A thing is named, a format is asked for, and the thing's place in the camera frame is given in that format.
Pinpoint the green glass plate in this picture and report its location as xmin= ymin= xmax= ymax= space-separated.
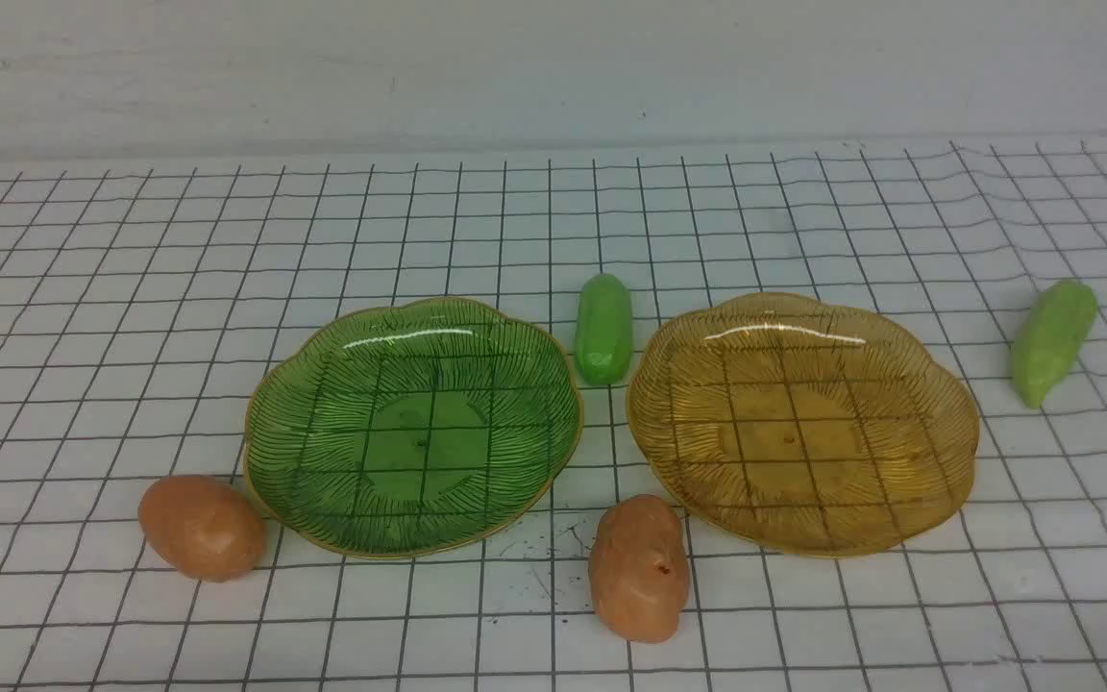
xmin=241 ymin=295 xmax=584 ymax=559

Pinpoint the amber glass plate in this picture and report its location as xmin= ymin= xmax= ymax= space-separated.
xmin=627 ymin=292 xmax=981 ymax=557

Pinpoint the green cucumber smooth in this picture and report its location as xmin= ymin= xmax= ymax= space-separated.
xmin=573 ymin=273 xmax=633 ymax=386

